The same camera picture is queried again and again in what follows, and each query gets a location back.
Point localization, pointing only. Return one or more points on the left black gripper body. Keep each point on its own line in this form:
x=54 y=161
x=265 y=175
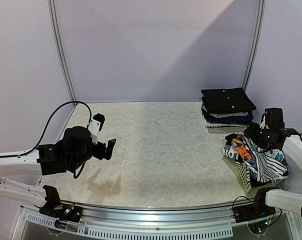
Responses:
x=82 y=158

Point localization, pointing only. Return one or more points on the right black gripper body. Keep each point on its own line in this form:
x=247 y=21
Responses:
x=251 y=131

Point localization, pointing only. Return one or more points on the black white striped shirt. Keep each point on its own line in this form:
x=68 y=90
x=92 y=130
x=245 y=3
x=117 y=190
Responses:
x=264 y=165

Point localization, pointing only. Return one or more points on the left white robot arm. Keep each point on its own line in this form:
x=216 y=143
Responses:
x=24 y=163

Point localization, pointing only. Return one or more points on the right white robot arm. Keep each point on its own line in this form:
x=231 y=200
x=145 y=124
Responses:
x=289 y=142

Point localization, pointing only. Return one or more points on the white perforated laundry basket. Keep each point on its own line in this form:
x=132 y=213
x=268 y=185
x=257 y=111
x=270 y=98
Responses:
x=249 y=184

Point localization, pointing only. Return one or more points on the folded clothes stack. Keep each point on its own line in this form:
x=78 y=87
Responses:
x=226 y=120

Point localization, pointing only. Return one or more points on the colourful graphic print garment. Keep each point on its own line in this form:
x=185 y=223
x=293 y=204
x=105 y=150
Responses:
x=231 y=141

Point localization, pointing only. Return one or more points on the black folded shirt with buttons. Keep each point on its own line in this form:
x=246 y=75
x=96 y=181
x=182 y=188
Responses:
x=226 y=101

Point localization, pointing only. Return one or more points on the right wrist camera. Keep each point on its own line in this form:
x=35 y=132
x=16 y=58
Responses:
x=272 y=119

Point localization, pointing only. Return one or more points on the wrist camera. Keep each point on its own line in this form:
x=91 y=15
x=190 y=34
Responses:
x=272 y=119
x=95 y=126

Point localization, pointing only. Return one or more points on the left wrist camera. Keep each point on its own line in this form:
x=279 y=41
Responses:
x=95 y=126

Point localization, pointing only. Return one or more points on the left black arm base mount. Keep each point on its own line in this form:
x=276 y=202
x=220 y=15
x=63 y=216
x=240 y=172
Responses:
x=53 y=207

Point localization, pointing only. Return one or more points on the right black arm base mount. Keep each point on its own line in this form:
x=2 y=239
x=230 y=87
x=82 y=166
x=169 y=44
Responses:
x=251 y=212

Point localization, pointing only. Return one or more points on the aluminium front rail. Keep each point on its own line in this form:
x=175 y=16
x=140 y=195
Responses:
x=115 y=223

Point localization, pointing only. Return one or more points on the right aluminium frame post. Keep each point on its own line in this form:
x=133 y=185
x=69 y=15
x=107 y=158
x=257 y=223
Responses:
x=255 y=42

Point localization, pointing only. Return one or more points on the aluminium frame post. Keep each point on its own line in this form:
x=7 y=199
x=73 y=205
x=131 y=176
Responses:
x=255 y=42
x=60 y=49

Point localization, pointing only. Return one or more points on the left aluminium frame post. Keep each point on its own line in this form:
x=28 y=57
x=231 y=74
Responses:
x=60 y=49

